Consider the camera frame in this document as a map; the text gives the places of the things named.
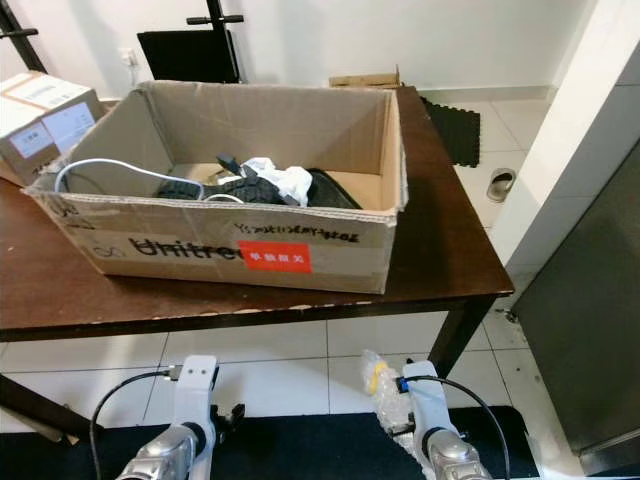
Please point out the clear bubble wrap bag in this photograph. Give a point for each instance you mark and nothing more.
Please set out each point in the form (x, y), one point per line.
(380, 395)

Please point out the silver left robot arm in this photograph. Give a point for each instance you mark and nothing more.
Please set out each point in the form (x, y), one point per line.
(160, 455)

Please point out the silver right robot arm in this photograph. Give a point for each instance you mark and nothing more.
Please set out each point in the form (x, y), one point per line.
(460, 460)

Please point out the black floor mat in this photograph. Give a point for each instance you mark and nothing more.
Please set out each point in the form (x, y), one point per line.
(310, 450)

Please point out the large brown cardboard box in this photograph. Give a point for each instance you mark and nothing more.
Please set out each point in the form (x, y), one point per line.
(210, 255)

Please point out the dark brown wooden table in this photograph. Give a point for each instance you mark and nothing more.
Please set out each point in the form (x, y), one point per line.
(450, 240)

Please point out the dark grey cabinet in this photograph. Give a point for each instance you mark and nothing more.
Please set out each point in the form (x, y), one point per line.
(585, 330)

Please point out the black ribbed rubber item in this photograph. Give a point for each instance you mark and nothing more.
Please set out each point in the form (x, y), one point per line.
(255, 190)

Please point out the white crumpled tissue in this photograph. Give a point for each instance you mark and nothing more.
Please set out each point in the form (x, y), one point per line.
(290, 180)

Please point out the black flat rubber piece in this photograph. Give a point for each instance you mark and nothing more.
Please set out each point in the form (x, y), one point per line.
(332, 192)

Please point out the grey slipper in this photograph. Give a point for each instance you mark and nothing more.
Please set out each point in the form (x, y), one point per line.
(502, 185)

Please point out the black foam floor tile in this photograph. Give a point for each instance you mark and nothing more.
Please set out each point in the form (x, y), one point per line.
(452, 132)

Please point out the cardboard box with white labels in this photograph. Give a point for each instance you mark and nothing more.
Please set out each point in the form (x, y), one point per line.
(50, 125)

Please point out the small wooden crate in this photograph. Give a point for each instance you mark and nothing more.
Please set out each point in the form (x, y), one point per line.
(365, 79)

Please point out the black flat panel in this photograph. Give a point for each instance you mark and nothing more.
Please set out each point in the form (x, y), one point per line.
(188, 58)

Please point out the black metal stand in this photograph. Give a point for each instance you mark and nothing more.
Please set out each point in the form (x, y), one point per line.
(217, 17)
(12, 32)

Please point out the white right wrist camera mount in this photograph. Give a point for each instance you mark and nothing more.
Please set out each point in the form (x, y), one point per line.
(428, 400)

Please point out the white wall socket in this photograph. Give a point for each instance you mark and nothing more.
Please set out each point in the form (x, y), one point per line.
(126, 57)

